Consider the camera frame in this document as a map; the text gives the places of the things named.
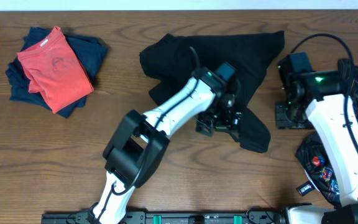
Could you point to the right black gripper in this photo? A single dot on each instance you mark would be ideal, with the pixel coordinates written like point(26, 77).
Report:
point(282, 121)

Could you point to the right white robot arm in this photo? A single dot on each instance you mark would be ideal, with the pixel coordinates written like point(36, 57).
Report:
point(321, 100)

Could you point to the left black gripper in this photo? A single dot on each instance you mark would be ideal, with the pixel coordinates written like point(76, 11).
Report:
point(229, 126)

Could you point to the red folded t-shirt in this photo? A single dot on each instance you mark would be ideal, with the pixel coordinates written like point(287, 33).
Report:
point(54, 71)

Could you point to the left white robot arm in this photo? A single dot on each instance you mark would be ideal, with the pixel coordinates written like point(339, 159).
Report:
point(135, 150)

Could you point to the black patterned printed shirt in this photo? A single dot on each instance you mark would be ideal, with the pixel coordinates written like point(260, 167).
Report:
point(313, 157)

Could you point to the plain black t-shirt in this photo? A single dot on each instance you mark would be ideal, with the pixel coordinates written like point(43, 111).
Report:
point(171, 61)

